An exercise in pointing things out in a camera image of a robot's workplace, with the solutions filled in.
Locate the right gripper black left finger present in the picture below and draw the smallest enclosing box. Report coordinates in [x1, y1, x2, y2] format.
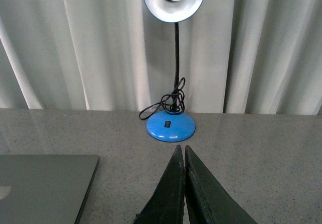
[134, 145, 185, 223]

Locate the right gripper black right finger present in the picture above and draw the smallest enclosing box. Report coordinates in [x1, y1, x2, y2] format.
[185, 145, 256, 223]

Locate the grey laptop computer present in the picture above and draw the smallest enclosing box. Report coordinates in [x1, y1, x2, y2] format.
[1, 155, 99, 223]

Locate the white pleated curtain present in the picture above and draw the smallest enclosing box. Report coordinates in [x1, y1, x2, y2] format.
[0, 0, 322, 115]

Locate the blue desk lamp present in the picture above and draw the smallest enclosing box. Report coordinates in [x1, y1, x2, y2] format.
[142, 0, 207, 142]

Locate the black lamp power cable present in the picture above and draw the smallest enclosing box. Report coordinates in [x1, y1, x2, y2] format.
[139, 77, 187, 121]

